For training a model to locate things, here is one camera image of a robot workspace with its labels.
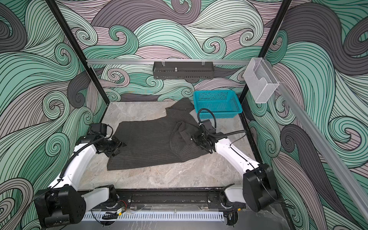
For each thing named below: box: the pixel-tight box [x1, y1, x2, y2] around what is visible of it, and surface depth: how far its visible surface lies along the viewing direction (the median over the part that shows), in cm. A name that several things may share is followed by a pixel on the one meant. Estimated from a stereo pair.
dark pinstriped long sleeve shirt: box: [106, 98, 209, 171], surface depth 95 cm
